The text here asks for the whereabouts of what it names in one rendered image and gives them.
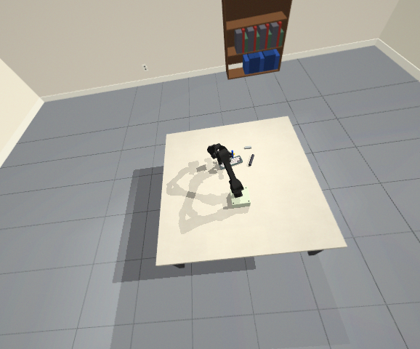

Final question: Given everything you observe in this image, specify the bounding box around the white keyboard with letter keys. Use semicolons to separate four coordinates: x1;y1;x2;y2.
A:
219;155;243;170

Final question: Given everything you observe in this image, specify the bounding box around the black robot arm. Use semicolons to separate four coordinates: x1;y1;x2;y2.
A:
207;143;244;198

